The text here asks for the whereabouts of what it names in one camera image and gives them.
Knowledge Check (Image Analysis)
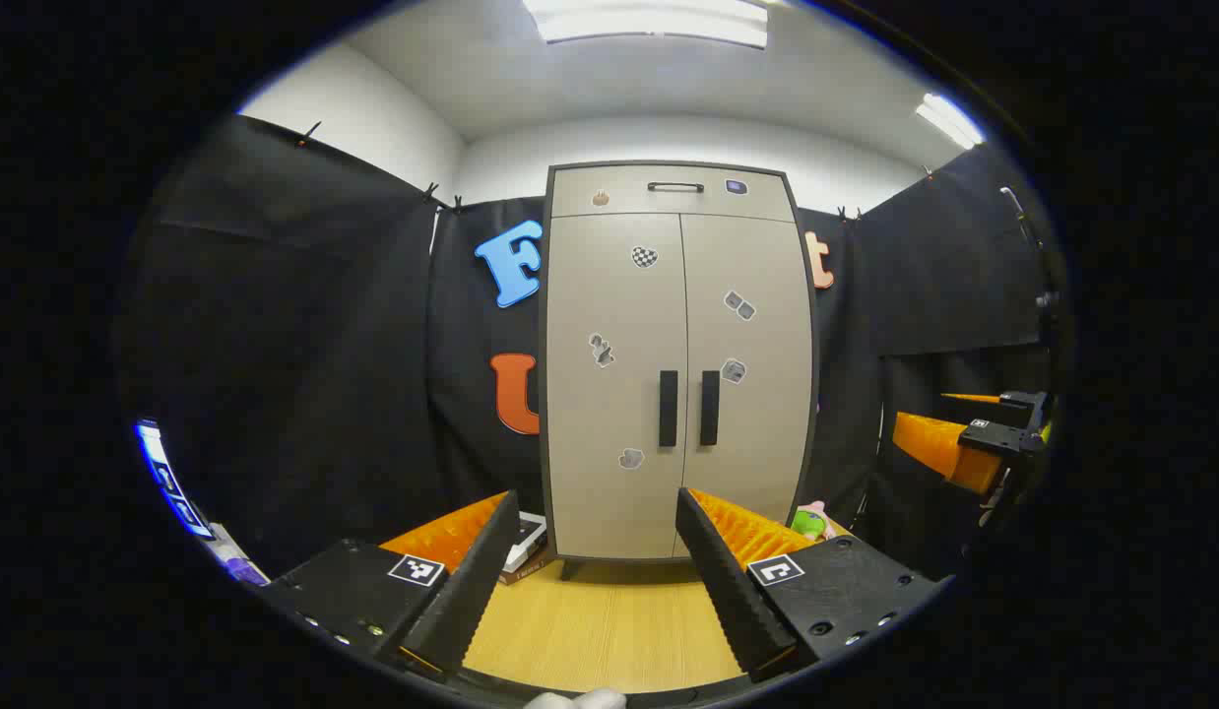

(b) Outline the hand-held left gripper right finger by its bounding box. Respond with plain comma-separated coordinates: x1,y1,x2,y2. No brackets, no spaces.
675,485,950,683

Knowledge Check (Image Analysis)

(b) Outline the grey shoe cabinet door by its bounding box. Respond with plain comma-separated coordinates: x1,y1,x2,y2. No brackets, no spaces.
547,212,685,560
680,212,815,557

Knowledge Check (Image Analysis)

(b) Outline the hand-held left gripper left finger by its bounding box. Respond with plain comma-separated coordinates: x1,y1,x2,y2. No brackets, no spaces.
265,489,522,680

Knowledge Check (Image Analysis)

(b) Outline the large ceiling light panel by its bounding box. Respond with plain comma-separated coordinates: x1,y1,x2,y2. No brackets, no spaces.
523,0,770,50

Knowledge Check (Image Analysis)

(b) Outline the white printed book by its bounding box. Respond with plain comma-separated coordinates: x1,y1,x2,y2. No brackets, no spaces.
499,512,549,587

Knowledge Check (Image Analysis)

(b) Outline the small ceiling light panel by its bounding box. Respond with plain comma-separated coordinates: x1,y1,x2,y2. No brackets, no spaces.
915,94,985,151

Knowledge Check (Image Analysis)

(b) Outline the black backdrop cloth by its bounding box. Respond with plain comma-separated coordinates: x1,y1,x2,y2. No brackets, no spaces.
117,113,1063,582

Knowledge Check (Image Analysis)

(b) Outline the blue white banner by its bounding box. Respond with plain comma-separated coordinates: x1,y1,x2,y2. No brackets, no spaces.
135,421,271,587

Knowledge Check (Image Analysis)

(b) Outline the pink green toy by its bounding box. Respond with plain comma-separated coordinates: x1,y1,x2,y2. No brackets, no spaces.
792,500,837,543

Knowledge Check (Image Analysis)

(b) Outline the grey double-door shoe cabinet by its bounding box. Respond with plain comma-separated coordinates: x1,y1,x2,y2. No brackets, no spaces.
539,161,819,582

